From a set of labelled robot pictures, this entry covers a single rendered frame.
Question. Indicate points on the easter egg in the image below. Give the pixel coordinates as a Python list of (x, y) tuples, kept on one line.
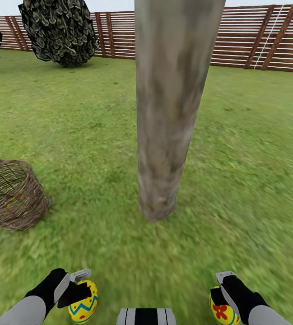
[(223, 314), (82, 311)]

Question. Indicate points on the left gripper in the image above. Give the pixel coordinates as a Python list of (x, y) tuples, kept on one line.
[(79, 293)]

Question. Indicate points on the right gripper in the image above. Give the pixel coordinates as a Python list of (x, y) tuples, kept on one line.
[(217, 297)]

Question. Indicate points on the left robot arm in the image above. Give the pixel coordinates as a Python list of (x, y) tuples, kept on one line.
[(59, 287)]

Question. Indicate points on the robot trunk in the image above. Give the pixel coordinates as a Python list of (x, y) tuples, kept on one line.
[(146, 316)]

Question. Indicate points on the wicker basket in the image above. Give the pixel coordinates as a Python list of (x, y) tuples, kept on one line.
[(28, 203)]

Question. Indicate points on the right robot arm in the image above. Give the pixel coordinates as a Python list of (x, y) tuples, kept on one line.
[(249, 307)]

